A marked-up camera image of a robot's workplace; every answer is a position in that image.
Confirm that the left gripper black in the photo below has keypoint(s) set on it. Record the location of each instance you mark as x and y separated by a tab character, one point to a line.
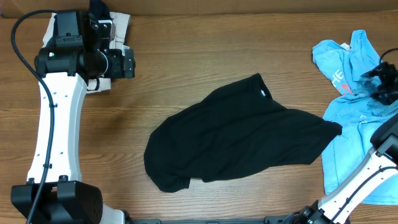
117	70

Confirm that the black polo shirt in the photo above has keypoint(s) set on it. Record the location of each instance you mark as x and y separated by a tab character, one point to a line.
236	131

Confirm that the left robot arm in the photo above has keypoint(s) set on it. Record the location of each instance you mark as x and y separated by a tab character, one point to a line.
79	51

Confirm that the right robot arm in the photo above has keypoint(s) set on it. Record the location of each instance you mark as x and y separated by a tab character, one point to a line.
379	165

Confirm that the folded beige garment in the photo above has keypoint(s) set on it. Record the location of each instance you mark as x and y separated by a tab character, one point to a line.
119	27

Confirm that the folded black garment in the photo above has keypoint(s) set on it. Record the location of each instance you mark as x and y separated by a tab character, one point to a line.
99	7

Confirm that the light blue t-shirt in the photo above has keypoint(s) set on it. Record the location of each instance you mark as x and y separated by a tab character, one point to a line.
355	110

